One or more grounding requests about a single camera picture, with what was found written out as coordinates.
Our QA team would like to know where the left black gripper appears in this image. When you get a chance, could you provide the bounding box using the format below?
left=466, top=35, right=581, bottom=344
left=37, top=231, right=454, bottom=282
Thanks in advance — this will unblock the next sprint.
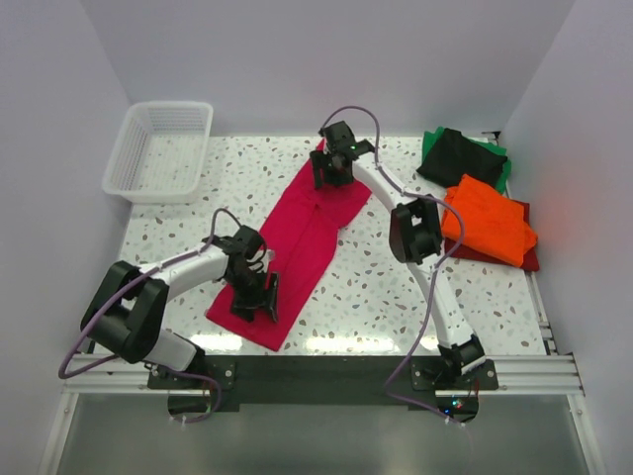
left=225, top=267, right=279, bottom=324

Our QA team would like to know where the crimson pink t shirt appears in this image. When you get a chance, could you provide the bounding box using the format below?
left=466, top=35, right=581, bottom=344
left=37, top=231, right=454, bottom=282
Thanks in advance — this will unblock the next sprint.
left=206, top=161, right=371, bottom=351

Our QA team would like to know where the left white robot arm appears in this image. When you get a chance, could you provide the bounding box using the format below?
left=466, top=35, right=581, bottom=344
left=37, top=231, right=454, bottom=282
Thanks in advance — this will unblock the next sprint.
left=80, top=226, right=279, bottom=388

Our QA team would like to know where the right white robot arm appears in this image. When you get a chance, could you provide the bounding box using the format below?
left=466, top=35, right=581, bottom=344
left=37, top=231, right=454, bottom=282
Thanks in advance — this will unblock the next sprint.
left=311, top=121, right=486, bottom=389

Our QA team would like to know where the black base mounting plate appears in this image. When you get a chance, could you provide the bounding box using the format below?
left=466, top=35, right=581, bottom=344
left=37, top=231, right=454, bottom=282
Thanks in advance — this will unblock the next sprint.
left=147, top=355, right=499, bottom=421

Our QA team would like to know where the folded green t shirt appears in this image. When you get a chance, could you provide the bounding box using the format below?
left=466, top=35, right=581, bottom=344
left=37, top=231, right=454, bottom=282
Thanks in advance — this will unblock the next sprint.
left=420, top=127, right=512, bottom=195

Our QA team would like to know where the folded black t shirt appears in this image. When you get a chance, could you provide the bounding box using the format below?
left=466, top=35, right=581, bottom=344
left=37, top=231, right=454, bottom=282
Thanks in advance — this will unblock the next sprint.
left=415, top=128, right=508, bottom=188

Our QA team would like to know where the white plastic basket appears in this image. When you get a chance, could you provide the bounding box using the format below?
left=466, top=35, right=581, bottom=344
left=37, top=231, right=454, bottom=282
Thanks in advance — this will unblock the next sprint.
left=102, top=101, right=214, bottom=204

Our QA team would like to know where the folded orange t shirt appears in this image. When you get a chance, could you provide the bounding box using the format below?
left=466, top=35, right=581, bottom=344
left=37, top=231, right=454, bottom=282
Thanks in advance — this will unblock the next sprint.
left=440, top=174, right=538, bottom=267

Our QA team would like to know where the folded dark red t shirt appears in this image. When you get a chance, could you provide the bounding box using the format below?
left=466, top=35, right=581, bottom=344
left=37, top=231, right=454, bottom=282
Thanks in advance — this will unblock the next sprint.
left=451, top=200, right=540, bottom=272

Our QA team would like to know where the aluminium frame rail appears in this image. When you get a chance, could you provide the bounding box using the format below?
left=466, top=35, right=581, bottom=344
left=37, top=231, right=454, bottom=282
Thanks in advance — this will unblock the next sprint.
left=62, top=355, right=585, bottom=396

